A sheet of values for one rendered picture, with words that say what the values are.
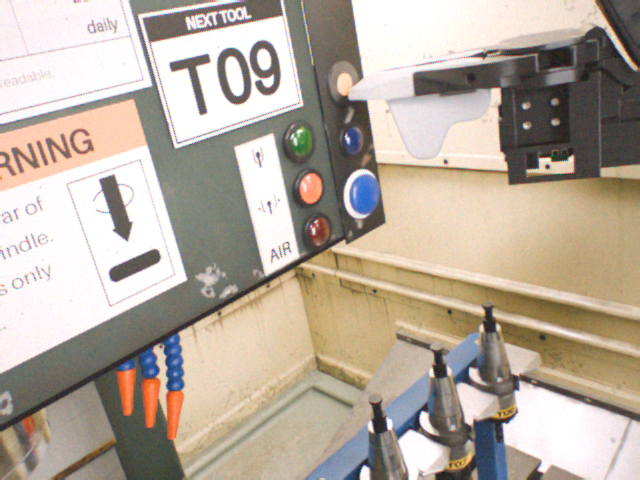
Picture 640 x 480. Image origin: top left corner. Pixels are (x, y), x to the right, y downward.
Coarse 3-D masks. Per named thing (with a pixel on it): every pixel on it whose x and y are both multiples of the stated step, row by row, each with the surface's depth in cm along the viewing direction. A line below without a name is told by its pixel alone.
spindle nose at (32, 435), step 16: (32, 416) 44; (16, 432) 42; (32, 432) 44; (48, 432) 47; (0, 448) 41; (16, 448) 42; (32, 448) 44; (0, 464) 41; (16, 464) 42; (32, 464) 44
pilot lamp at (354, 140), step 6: (348, 132) 40; (354, 132) 41; (360, 132) 41; (348, 138) 40; (354, 138) 41; (360, 138) 41; (348, 144) 41; (354, 144) 41; (360, 144) 41; (348, 150) 41; (354, 150) 41; (360, 150) 42
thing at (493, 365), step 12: (480, 336) 74; (492, 336) 73; (480, 348) 75; (492, 348) 74; (504, 348) 74; (480, 360) 75; (492, 360) 74; (504, 360) 74; (480, 372) 76; (492, 372) 74; (504, 372) 74
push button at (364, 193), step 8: (360, 176) 42; (368, 176) 42; (352, 184) 41; (360, 184) 41; (368, 184) 42; (376, 184) 43; (352, 192) 41; (360, 192) 42; (368, 192) 42; (376, 192) 43; (352, 200) 41; (360, 200) 42; (368, 200) 42; (376, 200) 43; (352, 208) 42; (360, 208) 42; (368, 208) 42
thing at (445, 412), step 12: (432, 372) 68; (432, 384) 67; (444, 384) 67; (432, 396) 68; (444, 396) 67; (456, 396) 68; (432, 408) 68; (444, 408) 67; (456, 408) 68; (432, 420) 69; (444, 420) 68; (456, 420) 68
